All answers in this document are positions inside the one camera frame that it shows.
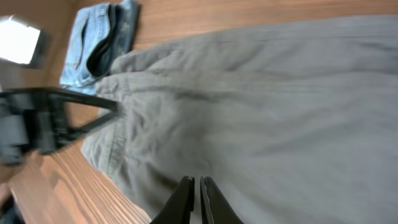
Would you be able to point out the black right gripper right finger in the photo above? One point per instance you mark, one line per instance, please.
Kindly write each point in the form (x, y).
(215, 209)

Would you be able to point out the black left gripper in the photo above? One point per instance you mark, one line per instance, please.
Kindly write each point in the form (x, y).
(35, 119)

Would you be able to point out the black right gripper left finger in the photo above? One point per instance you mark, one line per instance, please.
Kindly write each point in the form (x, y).
(180, 205)

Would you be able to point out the grey cotton shorts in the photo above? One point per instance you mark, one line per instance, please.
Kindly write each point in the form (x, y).
(295, 122)

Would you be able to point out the folded blue denim shorts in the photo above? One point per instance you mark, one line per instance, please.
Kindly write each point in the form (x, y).
(100, 34)

